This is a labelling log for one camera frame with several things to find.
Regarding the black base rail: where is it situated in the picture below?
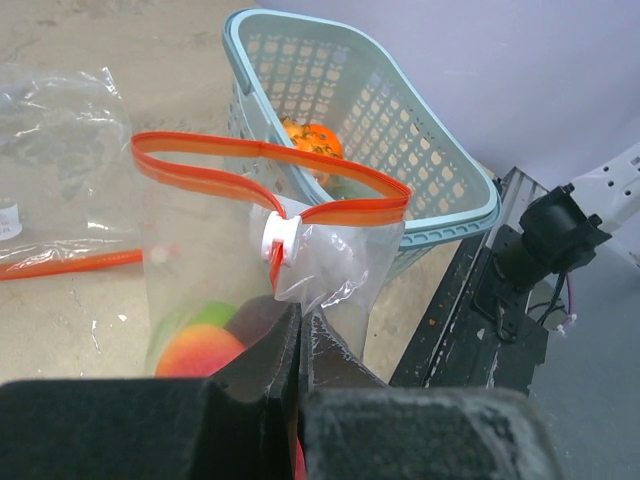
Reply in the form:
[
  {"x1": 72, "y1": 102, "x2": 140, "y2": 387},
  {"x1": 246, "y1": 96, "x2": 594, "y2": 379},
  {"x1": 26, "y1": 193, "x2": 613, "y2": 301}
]
[{"x1": 389, "y1": 169, "x2": 548, "y2": 394}]

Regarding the dark purple fruit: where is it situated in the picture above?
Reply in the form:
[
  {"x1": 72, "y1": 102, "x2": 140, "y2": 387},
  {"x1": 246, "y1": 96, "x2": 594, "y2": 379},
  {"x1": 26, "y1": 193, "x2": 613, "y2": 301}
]
[{"x1": 225, "y1": 295, "x2": 288, "y2": 348}]

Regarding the pink peach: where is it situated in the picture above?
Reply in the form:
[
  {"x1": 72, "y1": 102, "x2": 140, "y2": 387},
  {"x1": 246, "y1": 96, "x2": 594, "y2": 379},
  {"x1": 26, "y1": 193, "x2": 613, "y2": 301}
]
[{"x1": 155, "y1": 324, "x2": 245, "y2": 377}]

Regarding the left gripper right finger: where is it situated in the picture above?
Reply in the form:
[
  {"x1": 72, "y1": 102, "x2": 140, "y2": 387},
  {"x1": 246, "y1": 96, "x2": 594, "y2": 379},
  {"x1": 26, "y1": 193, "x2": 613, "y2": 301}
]
[{"x1": 300, "y1": 312, "x2": 563, "y2": 479}]

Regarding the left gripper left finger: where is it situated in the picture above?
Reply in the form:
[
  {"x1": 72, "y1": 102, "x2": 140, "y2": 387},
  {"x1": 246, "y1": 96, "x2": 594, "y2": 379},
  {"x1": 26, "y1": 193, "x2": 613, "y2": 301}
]
[{"x1": 1, "y1": 304, "x2": 301, "y2": 479}]

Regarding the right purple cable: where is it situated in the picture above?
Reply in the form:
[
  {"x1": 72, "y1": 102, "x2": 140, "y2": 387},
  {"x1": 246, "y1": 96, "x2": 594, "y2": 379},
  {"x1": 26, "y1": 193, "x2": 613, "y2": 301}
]
[{"x1": 554, "y1": 272, "x2": 579, "y2": 339}]

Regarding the orange peeled fruit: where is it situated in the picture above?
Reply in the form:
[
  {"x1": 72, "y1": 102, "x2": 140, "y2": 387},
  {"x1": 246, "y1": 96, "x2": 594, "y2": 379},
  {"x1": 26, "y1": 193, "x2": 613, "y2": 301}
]
[{"x1": 280, "y1": 117, "x2": 343, "y2": 158}]

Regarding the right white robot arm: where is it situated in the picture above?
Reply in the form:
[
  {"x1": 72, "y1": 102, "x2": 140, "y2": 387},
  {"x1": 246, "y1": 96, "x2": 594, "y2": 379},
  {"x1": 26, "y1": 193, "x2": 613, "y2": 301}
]
[{"x1": 494, "y1": 144, "x2": 639, "y2": 291}]

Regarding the green lime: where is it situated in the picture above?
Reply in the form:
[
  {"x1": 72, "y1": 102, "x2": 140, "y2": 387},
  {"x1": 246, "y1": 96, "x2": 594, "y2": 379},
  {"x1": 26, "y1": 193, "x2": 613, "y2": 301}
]
[{"x1": 149, "y1": 299, "x2": 239, "y2": 361}]

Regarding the clear orange-zip bag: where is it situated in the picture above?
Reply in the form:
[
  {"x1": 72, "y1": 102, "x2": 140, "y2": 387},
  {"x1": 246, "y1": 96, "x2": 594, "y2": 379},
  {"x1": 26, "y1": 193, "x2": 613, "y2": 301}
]
[{"x1": 131, "y1": 131, "x2": 411, "y2": 357}]

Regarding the blue plastic basket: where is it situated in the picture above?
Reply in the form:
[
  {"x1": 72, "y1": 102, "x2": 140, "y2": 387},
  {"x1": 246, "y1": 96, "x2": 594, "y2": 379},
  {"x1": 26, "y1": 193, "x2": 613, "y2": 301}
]
[{"x1": 223, "y1": 8, "x2": 500, "y2": 277}]

